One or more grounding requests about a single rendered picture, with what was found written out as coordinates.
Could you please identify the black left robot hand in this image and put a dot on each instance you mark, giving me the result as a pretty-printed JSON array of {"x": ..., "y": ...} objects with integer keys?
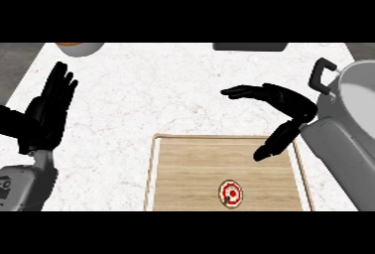
[{"x": 46, "y": 112}]

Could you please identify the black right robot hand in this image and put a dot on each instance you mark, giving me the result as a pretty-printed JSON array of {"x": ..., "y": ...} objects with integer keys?
[{"x": 282, "y": 99}]

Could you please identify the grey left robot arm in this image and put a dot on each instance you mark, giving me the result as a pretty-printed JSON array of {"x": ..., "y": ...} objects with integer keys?
[{"x": 27, "y": 185}]

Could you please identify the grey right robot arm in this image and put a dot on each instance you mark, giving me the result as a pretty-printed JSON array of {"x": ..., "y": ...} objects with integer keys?
[{"x": 341, "y": 158}]

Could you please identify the pale wooden tray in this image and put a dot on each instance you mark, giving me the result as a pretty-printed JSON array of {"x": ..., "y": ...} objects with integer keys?
[{"x": 226, "y": 173}]

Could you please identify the red and white cupcake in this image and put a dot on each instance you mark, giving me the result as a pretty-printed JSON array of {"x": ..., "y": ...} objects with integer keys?
[{"x": 231, "y": 193}]

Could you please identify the dark grey flat object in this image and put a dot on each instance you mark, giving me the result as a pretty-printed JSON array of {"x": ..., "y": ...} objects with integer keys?
[{"x": 250, "y": 46}]

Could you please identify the white bowl with orange contents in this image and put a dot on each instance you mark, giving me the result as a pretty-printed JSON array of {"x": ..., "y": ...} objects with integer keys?
[{"x": 79, "y": 49}]

